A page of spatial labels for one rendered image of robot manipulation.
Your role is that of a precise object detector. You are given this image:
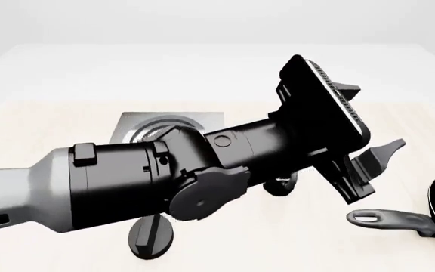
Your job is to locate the flat black stove plate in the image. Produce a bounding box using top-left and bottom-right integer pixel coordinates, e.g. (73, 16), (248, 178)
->
(110, 111), (226, 146)

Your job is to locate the black frying pan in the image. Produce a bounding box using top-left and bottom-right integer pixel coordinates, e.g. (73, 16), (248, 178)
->
(345, 169), (435, 243)

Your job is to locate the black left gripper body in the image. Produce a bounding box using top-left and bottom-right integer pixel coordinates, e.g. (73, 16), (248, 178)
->
(273, 54), (377, 206)

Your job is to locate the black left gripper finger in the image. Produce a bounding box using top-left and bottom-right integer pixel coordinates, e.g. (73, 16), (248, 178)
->
(332, 79), (363, 102)
(352, 138), (408, 183)

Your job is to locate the round black stove knob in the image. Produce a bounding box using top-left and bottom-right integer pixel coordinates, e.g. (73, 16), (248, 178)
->
(127, 212), (174, 261)

